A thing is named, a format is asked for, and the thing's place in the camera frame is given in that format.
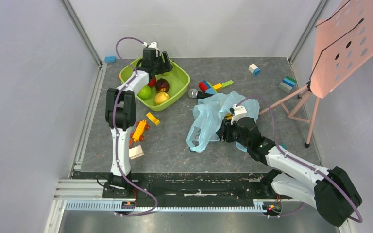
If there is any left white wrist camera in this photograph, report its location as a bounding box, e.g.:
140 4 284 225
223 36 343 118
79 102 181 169
143 41 160 51

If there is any yellow fake fruit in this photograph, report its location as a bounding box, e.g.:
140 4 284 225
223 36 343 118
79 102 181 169
154 92 170 105

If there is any multicolour toy block stack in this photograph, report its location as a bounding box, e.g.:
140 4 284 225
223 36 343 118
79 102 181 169
198 80 234 95

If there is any red fake tomato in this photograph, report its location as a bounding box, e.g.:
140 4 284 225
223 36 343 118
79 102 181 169
147 76 156 88

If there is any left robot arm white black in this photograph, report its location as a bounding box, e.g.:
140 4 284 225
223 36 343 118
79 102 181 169
105 48 172 198

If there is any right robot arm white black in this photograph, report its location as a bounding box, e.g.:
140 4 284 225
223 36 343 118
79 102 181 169
217 117 362 227

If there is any yellow curved toy block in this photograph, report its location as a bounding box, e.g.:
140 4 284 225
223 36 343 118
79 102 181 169
146 112 160 126

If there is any black toy microphone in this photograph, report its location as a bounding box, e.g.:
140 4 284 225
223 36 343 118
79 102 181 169
188 89 213 99

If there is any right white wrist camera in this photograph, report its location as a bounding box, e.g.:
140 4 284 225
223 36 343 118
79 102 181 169
231 104 247 124

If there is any green fake apple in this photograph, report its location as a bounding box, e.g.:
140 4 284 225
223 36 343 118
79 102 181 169
137 85 153 100

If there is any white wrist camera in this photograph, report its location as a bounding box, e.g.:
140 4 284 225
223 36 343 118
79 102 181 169
143 41 160 51
231 104 247 124

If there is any dark purple fake fruit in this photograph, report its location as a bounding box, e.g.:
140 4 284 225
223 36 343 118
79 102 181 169
155 78 170 92

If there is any pink music stand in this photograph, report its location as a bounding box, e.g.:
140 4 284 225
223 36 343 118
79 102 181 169
271 0 373 148

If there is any grey blue green block stack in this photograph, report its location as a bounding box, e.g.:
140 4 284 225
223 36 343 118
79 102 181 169
278 76 297 93

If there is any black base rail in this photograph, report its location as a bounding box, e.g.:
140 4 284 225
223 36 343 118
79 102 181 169
102 172 293 208

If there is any orange toy car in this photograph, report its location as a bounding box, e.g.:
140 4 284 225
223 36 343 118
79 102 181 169
131 120 150 142

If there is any white blue toy block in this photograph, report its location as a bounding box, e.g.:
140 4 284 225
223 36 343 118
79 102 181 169
248 64 261 76

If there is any light blue printed plastic bag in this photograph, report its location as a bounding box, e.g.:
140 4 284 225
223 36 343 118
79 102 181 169
186 91 245 153

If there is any green plastic basin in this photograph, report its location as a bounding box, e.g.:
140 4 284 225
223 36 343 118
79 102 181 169
136 60 190 112

